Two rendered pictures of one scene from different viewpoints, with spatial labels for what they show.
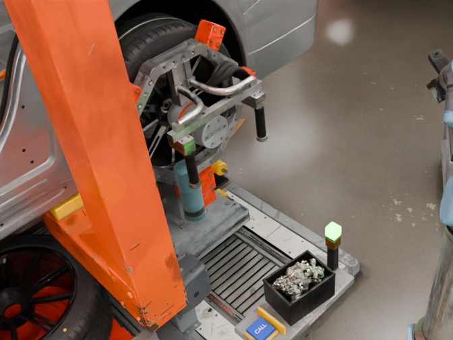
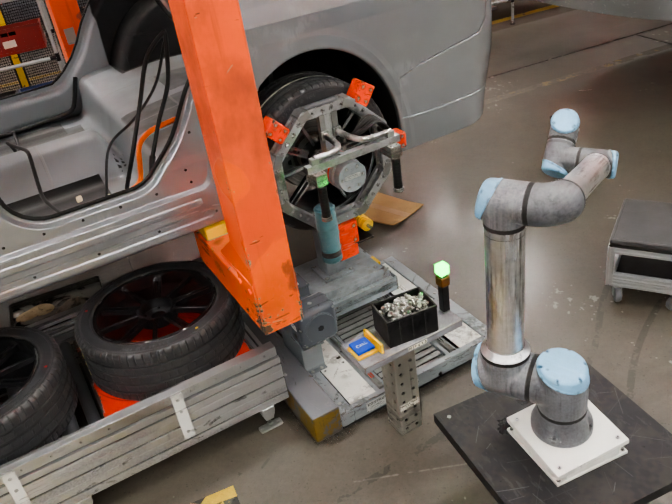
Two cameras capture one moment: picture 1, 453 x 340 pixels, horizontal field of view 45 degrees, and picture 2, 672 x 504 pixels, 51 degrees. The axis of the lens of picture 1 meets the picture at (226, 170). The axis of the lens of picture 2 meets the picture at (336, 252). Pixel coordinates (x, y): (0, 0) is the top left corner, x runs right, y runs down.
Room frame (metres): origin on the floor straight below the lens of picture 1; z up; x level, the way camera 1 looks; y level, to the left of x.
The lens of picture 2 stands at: (-0.91, -0.42, 2.10)
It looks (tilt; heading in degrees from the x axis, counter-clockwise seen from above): 32 degrees down; 13
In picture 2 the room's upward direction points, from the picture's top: 9 degrees counter-clockwise
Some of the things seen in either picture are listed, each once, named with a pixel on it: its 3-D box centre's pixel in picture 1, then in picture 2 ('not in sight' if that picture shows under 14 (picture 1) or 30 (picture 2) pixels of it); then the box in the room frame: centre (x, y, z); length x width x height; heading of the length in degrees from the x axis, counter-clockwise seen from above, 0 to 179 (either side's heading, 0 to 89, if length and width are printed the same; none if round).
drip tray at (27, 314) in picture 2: not in sight; (58, 310); (1.91, 1.78, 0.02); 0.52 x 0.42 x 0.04; 122
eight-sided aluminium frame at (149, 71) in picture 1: (185, 115); (331, 163); (1.75, 0.13, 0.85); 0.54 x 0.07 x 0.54; 128
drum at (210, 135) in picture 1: (197, 122); (340, 169); (1.70, 0.08, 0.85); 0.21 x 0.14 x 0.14; 38
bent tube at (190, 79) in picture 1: (219, 73); (361, 124); (1.72, -0.03, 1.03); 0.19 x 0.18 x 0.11; 38
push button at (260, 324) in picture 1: (260, 330); (361, 347); (1.02, -0.03, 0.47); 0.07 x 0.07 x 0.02; 38
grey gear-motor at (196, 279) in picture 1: (166, 276); (300, 316); (1.49, 0.31, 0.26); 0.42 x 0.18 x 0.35; 38
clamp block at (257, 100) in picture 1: (252, 96); (390, 148); (1.69, -0.13, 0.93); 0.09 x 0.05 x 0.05; 38
